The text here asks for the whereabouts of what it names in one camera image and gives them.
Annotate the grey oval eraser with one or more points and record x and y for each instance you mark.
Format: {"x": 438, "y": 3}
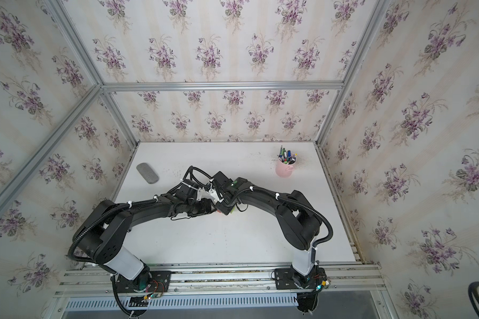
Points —
{"x": 147, "y": 173}

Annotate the white vented cable duct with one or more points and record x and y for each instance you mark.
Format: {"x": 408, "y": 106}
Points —
{"x": 183, "y": 302}

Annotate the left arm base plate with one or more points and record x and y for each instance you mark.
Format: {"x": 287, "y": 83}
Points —
{"x": 151, "y": 283}

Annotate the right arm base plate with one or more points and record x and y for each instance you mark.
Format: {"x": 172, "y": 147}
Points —
{"x": 299, "y": 279}

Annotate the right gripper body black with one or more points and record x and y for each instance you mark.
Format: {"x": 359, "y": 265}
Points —
{"x": 223, "y": 206}

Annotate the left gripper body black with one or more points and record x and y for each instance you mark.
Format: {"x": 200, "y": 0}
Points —
{"x": 198, "y": 208}

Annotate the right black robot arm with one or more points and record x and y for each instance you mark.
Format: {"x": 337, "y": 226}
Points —
{"x": 303, "y": 227}

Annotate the aluminium mounting rail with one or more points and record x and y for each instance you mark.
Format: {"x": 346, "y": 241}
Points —
{"x": 211, "y": 279}

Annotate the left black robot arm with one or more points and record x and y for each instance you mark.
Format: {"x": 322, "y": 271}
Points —
{"x": 99, "y": 240}

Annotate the pink pen cup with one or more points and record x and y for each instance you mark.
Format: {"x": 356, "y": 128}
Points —
{"x": 285, "y": 166}

